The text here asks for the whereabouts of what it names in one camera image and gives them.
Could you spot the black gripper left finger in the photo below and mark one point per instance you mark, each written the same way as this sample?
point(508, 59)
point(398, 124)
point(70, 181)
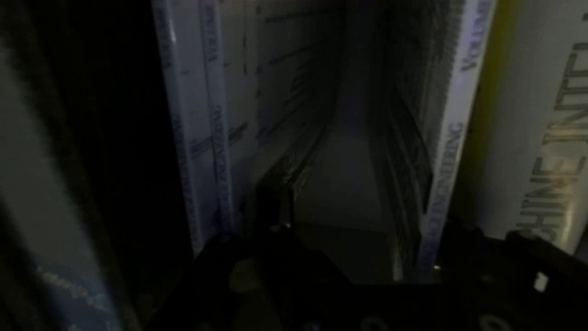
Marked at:
point(274, 205)

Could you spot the white Machine Intelligence 8 book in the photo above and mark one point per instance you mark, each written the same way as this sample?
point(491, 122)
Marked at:
point(532, 126)

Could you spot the thin white journal stack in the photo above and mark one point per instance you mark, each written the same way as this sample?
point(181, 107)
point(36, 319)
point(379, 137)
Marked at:
point(251, 85)

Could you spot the thin white book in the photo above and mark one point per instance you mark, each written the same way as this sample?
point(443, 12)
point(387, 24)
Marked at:
point(432, 57)

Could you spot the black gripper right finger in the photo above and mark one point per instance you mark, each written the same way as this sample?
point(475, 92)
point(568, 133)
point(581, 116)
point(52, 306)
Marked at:
point(466, 247)

